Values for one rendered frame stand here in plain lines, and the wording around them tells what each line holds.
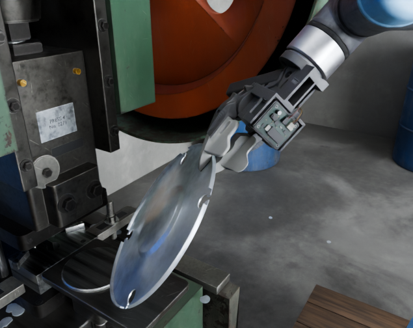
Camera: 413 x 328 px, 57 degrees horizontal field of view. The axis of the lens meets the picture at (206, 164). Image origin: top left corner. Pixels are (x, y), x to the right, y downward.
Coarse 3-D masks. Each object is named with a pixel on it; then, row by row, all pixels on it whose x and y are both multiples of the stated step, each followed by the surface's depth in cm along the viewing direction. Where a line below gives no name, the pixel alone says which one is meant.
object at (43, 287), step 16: (48, 240) 81; (64, 240) 81; (80, 240) 81; (16, 256) 76; (32, 256) 76; (48, 256) 76; (64, 256) 76; (16, 272) 76; (32, 272) 72; (32, 288) 74; (48, 288) 74
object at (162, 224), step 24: (168, 168) 74; (192, 168) 64; (168, 192) 65; (192, 192) 58; (144, 216) 71; (168, 216) 59; (192, 216) 53; (144, 240) 62; (168, 240) 56; (120, 264) 68; (144, 264) 58; (168, 264) 51; (120, 288) 62; (144, 288) 54
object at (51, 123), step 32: (32, 64) 57; (64, 64) 62; (32, 96) 58; (64, 96) 63; (32, 128) 60; (64, 128) 64; (64, 160) 66; (96, 160) 72; (0, 192) 67; (32, 192) 62; (64, 192) 64; (96, 192) 68; (32, 224) 65; (64, 224) 66
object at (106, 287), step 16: (96, 240) 81; (80, 256) 76; (96, 256) 76; (112, 256) 76; (48, 272) 72; (64, 272) 71; (80, 272) 71; (96, 272) 71; (64, 288) 68; (80, 288) 68; (96, 288) 68; (160, 288) 68; (176, 288) 68; (80, 304) 66; (96, 304) 65; (112, 304) 65; (144, 304) 65; (160, 304) 65; (96, 320) 70; (112, 320) 62; (128, 320) 62; (144, 320) 62
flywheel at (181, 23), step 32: (160, 0) 87; (192, 0) 83; (256, 0) 75; (288, 0) 68; (160, 32) 90; (192, 32) 85; (224, 32) 81; (256, 32) 73; (288, 32) 72; (160, 64) 94; (192, 64) 88; (224, 64) 82; (256, 64) 76; (160, 96) 93; (192, 96) 87; (224, 96) 82
